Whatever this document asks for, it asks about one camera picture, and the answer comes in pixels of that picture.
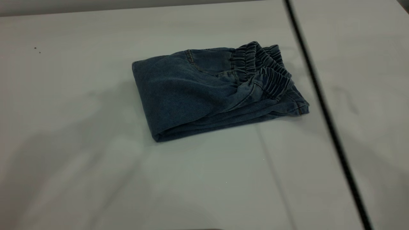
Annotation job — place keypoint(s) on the blue denim shorts cartoon print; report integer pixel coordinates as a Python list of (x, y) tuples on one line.
[(179, 95)]

